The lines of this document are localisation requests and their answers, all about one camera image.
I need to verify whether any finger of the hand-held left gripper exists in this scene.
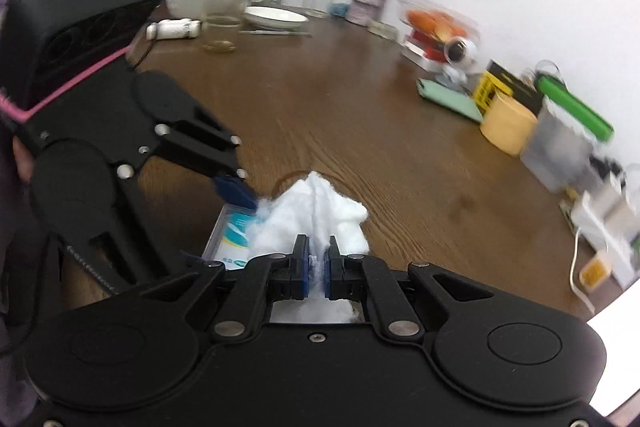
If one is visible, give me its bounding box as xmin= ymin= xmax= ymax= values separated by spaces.
xmin=139 ymin=106 xmax=262 ymax=211
xmin=52 ymin=177 xmax=223 ymax=298

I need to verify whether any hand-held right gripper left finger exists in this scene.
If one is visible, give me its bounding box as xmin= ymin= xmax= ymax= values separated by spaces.
xmin=145 ymin=234 xmax=311 ymax=341

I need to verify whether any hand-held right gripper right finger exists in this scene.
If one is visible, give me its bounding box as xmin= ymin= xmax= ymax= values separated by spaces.
xmin=324 ymin=236 xmax=496 ymax=339

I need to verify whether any clear plastic container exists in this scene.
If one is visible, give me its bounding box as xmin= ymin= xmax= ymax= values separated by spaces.
xmin=201 ymin=202 xmax=266 ymax=270

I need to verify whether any white cotton wad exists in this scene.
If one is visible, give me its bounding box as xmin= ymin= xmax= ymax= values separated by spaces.
xmin=247 ymin=171 xmax=371 ymax=325

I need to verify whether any clear container with orange fruit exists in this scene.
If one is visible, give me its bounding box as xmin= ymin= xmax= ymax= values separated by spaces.
xmin=397 ymin=0 xmax=481 ymax=52

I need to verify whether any white plastic bottle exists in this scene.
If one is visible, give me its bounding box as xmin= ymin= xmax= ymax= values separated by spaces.
xmin=146 ymin=19 xmax=202 ymax=40

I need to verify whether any glass cup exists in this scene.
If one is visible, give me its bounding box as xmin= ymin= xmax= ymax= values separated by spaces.
xmin=202 ymin=0 xmax=251 ymax=30

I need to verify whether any white plate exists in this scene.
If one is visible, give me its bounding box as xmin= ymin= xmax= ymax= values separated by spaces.
xmin=244 ymin=6 xmax=310 ymax=32

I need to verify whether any green pouch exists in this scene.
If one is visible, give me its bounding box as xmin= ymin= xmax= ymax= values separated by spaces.
xmin=416 ymin=78 xmax=483 ymax=122

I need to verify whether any yellow cup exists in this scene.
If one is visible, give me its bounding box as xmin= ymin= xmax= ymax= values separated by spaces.
xmin=480 ymin=94 xmax=538 ymax=156

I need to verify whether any red white box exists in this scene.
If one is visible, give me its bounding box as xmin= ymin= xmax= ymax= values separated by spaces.
xmin=400 ymin=32 xmax=451 ymax=70

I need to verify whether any clear storage box green lid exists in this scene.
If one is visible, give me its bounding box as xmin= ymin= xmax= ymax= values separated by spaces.
xmin=520 ymin=76 xmax=615 ymax=194

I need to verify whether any white robot toy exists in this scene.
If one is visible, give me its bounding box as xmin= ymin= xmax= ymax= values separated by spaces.
xmin=435 ymin=36 xmax=488 ymax=88

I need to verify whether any black yellow box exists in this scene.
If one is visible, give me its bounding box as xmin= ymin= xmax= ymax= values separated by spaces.
xmin=472 ymin=59 xmax=543 ymax=116

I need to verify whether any white yellow cube charger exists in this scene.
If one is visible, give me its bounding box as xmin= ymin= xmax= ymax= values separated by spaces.
xmin=579 ymin=254 xmax=613 ymax=294

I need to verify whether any white power strip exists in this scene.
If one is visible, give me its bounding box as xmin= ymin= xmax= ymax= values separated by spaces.
xmin=570 ymin=192 xmax=640 ymax=288

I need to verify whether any white charger plug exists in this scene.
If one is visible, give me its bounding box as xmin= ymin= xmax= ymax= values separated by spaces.
xmin=607 ymin=194 xmax=640 ymax=234

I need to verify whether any pink cable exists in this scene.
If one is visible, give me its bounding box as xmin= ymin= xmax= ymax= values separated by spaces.
xmin=0 ymin=47 xmax=133 ymax=125

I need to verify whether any white cable of cube charger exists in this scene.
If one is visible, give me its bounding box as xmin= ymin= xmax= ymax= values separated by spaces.
xmin=569 ymin=227 xmax=598 ymax=315

